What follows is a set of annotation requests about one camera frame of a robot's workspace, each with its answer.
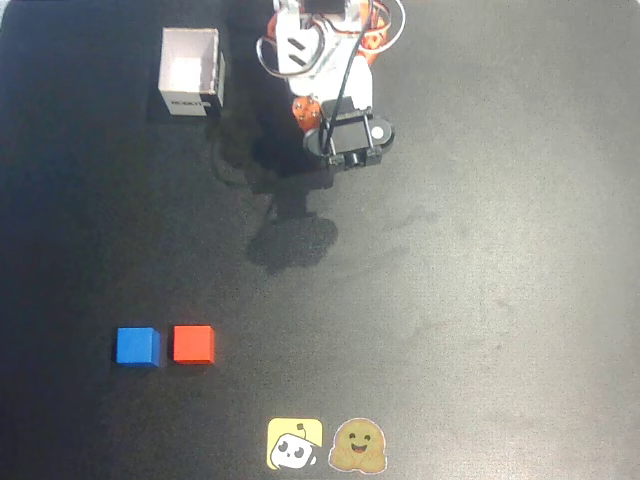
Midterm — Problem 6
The black gripper-mounted camera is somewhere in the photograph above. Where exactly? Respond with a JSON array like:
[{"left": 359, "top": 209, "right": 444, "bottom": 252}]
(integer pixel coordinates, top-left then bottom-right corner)
[{"left": 302, "top": 98, "right": 397, "bottom": 172}]

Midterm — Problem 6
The red cube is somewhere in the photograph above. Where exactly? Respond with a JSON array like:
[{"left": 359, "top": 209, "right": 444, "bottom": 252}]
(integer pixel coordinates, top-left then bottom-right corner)
[{"left": 172, "top": 324, "right": 217, "bottom": 366}]

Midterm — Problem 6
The yellow robot sticker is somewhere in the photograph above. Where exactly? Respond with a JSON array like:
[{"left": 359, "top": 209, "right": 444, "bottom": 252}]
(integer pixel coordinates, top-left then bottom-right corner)
[{"left": 266, "top": 417, "right": 324, "bottom": 471}]

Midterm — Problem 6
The grey cable loop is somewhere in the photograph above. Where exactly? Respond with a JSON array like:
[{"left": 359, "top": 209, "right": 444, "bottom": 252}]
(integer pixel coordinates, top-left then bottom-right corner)
[{"left": 256, "top": 33, "right": 326, "bottom": 80}]

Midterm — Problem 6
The white servo cable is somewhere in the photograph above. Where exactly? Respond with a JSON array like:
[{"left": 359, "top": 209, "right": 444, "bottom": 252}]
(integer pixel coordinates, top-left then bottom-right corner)
[{"left": 367, "top": 0, "right": 407, "bottom": 55}]

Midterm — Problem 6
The black camera cable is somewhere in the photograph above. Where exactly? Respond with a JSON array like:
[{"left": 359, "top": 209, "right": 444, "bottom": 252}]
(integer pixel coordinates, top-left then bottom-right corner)
[{"left": 319, "top": 0, "right": 374, "bottom": 156}]

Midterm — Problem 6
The blue cube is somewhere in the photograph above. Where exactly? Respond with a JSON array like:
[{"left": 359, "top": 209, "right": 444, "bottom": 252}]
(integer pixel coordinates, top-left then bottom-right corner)
[{"left": 115, "top": 327, "right": 162, "bottom": 369}]

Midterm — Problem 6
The white cardboard box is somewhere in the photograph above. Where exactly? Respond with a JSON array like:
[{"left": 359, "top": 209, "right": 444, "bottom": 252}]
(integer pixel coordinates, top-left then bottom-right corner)
[{"left": 157, "top": 27, "right": 227, "bottom": 120}]

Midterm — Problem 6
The hugging face sticker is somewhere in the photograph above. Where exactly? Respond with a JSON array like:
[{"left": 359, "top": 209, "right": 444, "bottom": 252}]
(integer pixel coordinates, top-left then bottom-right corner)
[{"left": 327, "top": 417, "right": 390, "bottom": 473}]

